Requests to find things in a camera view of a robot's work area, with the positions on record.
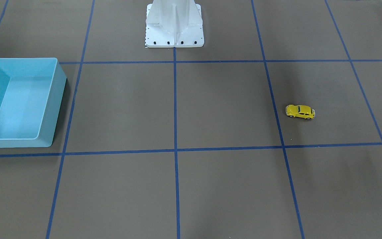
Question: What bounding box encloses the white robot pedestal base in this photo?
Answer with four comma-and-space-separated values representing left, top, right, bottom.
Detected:
145, 0, 205, 48

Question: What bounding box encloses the yellow beetle toy car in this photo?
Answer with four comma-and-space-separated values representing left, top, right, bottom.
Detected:
285, 104, 316, 120

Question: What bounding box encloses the light blue plastic bin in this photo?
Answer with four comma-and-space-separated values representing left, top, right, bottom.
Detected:
0, 58, 67, 148

